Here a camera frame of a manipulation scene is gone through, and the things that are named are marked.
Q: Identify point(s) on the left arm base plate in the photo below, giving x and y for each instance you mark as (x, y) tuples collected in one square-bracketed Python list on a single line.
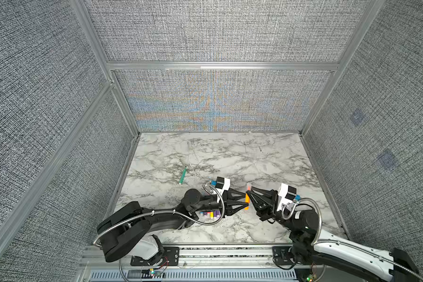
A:
[(170, 255)]

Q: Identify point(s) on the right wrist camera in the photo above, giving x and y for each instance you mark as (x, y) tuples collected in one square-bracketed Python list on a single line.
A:
[(285, 196)]

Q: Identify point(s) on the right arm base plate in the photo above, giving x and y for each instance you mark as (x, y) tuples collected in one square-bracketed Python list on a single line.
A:
[(283, 256)]

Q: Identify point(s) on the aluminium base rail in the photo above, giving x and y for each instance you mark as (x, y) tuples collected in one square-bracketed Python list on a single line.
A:
[(207, 256)]

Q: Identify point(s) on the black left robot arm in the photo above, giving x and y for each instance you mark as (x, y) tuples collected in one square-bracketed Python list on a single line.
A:
[(123, 230)]

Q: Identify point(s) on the green highlighter pen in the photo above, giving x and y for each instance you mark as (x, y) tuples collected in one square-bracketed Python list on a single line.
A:
[(182, 177)]

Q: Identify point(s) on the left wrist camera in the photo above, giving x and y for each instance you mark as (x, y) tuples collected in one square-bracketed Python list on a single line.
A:
[(221, 184)]

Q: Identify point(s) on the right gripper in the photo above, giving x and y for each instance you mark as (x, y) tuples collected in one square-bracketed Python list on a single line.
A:
[(266, 212)]

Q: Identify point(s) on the orange highlighter pen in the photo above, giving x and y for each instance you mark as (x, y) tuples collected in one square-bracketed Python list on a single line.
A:
[(247, 198)]

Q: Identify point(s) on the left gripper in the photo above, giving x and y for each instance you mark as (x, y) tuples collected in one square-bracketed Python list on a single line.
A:
[(227, 198)]

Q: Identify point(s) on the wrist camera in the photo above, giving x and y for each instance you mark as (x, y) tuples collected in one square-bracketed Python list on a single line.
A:
[(285, 196), (221, 184)]

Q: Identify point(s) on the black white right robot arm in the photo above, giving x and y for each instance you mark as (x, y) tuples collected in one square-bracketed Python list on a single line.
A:
[(312, 245)]

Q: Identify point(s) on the white vented cable duct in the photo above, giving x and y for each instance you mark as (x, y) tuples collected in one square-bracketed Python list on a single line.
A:
[(195, 275)]

